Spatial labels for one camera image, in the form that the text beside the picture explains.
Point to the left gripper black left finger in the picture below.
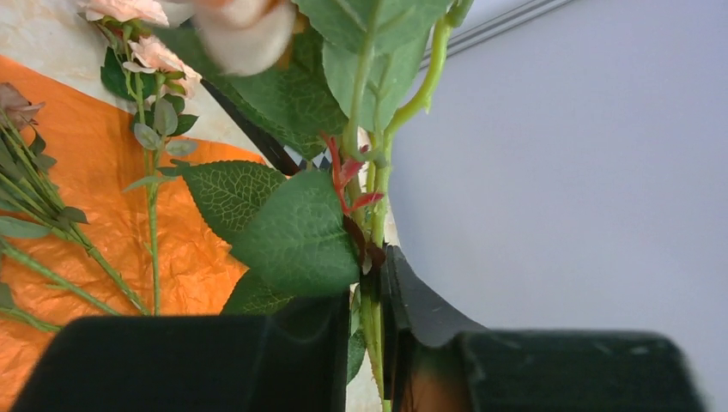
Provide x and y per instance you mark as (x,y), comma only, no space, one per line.
(293,360)

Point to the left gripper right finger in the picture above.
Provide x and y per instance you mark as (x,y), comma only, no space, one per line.
(438,359)

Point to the orange wrapping paper sheet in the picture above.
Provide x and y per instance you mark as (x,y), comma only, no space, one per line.
(98,157)

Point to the black white chessboard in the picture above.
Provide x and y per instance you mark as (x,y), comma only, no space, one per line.
(256,136)

